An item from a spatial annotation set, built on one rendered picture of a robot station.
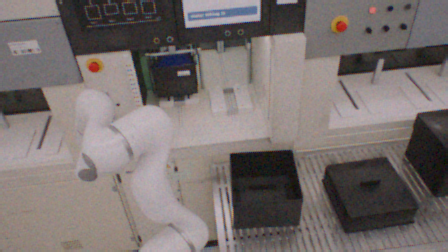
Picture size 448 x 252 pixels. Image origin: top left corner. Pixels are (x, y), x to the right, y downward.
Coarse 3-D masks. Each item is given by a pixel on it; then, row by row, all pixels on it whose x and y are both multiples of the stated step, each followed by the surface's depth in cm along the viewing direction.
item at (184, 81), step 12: (192, 48) 203; (156, 60) 206; (192, 60) 204; (156, 72) 191; (168, 72) 192; (180, 72) 193; (192, 72) 194; (156, 84) 196; (168, 84) 197; (180, 84) 197; (192, 84) 198; (168, 96) 201
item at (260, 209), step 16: (240, 160) 171; (256, 160) 172; (272, 160) 172; (288, 160) 172; (240, 176) 178; (256, 176) 178; (272, 176) 178; (288, 176) 178; (240, 192) 172; (256, 192) 172; (272, 192) 171; (288, 192) 167; (240, 208) 150; (256, 208) 150; (272, 208) 150; (288, 208) 151; (240, 224) 157; (256, 224) 157; (272, 224) 157; (288, 224) 158
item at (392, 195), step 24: (336, 168) 168; (360, 168) 167; (384, 168) 166; (336, 192) 159; (360, 192) 157; (384, 192) 157; (408, 192) 156; (360, 216) 149; (384, 216) 151; (408, 216) 153
